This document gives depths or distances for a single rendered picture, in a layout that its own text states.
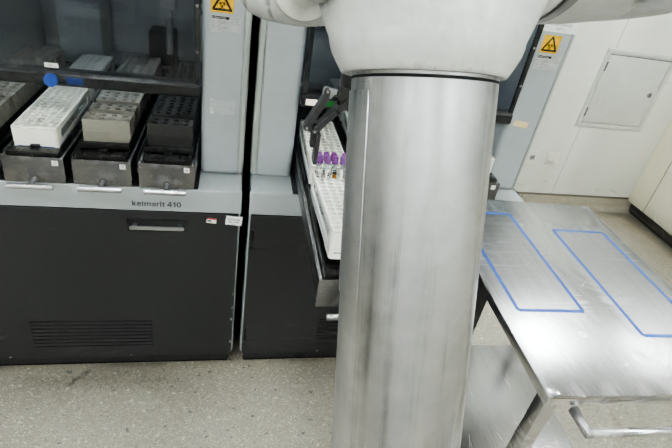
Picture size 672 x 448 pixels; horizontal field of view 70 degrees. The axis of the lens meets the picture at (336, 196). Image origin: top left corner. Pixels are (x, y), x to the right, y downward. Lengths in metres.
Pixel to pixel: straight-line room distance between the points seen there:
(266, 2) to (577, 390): 0.80
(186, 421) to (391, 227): 1.45
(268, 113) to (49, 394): 1.12
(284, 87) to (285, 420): 1.04
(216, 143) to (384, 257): 1.06
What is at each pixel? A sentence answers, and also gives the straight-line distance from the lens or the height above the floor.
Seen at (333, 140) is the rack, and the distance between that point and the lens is 1.36.
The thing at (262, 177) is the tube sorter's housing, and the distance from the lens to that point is 1.38.
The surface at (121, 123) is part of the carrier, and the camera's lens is 1.33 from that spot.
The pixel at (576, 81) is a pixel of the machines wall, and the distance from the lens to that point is 3.00.
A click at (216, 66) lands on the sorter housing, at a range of 1.26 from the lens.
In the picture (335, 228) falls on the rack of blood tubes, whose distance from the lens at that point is 0.92.
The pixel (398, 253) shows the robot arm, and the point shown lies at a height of 1.24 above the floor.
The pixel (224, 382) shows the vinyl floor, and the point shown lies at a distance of 1.78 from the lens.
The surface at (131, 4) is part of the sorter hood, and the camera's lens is 1.24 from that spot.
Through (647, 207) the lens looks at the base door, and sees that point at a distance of 3.56.
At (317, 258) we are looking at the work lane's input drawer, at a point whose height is 0.80.
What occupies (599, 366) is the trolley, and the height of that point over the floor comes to 0.82.
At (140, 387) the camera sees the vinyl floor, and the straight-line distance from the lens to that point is 1.79.
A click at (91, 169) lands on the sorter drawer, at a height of 0.78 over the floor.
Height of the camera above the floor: 1.42
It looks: 31 degrees down
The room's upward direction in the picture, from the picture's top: 10 degrees clockwise
